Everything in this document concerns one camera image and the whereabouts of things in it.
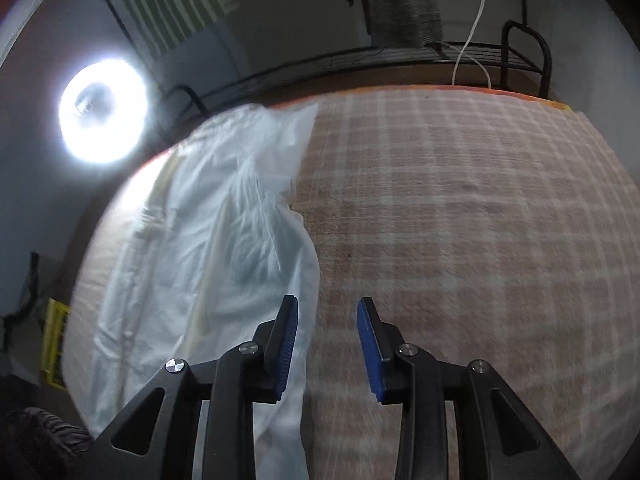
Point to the grey plaid coat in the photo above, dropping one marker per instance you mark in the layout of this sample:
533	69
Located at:
400	5

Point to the green striped cloth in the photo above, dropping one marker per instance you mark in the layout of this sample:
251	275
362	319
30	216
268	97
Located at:
170	5

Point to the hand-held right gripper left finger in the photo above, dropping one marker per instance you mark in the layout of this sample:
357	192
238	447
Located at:
285	355

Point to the black metal clothes rack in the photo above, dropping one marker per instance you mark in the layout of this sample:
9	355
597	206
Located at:
525	55

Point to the white long-sleeved shirt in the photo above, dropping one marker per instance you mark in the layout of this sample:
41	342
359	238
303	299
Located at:
215	260

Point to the yellow box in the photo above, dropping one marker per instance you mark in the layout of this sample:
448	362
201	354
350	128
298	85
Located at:
54	342

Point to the plaid blanket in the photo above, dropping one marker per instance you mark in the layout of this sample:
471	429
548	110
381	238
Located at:
450	260

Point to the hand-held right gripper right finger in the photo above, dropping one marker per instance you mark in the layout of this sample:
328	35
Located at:
371	355

